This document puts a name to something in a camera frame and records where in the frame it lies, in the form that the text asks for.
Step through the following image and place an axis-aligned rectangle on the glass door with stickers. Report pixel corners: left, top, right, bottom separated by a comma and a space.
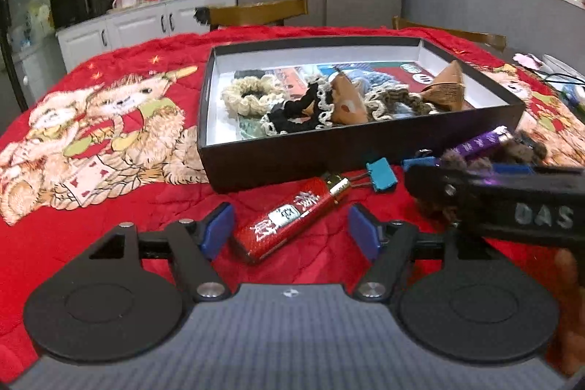
0, 0, 62, 112

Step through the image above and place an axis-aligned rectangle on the person's right hand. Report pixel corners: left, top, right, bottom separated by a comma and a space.
550, 250, 585, 377

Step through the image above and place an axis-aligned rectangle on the purple lighter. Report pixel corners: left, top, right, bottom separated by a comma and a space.
441, 126, 515, 164

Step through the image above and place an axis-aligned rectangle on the wooden chair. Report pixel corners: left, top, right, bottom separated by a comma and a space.
196, 0, 309, 31
392, 16, 507, 53

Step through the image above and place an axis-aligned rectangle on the cream knitted scrunchie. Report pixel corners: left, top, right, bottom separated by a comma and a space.
220, 76, 286, 117

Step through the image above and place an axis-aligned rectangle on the red lighter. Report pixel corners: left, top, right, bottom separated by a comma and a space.
231, 171, 352, 265

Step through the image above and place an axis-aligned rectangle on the black microwave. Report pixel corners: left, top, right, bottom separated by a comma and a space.
49, 0, 120, 30

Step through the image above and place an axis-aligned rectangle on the white crumpled paper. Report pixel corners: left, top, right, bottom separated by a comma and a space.
513, 53, 544, 71

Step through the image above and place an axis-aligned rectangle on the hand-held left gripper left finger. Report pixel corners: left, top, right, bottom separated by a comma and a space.
89, 202, 236, 302

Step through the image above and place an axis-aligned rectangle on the blue binder clip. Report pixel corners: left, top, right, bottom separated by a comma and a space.
350, 158, 397, 193
402, 149, 437, 171

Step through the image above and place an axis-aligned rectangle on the orange triangular snack packet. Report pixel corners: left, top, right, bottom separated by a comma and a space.
330, 72, 370, 123

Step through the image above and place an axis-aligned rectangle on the blue knitted scrunchie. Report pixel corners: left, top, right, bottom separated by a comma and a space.
338, 68, 398, 94

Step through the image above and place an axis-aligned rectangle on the black cardboard box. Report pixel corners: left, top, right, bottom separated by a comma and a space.
197, 36, 526, 194

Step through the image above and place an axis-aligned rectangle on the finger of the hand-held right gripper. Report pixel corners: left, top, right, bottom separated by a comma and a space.
406, 165, 476, 227
492, 164, 585, 179

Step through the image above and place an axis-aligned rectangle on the brown triangular snack packet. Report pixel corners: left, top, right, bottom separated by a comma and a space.
419, 61, 467, 113

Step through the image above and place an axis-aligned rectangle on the white kitchen cabinet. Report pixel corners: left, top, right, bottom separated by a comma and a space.
56, 0, 238, 73

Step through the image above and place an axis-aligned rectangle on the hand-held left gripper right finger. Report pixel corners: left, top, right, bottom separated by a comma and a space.
348, 204, 497, 302

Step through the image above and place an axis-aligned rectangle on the red printed blanket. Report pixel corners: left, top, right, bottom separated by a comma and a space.
0, 24, 585, 382

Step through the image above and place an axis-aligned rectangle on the brown scrunchie white trim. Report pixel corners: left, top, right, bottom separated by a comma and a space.
366, 84, 442, 121

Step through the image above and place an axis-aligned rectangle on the black cable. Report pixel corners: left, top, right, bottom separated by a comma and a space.
539, 72, 585, 91

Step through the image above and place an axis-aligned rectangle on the black scrunchie white trim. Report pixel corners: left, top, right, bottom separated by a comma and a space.
260, 82, 336, 137

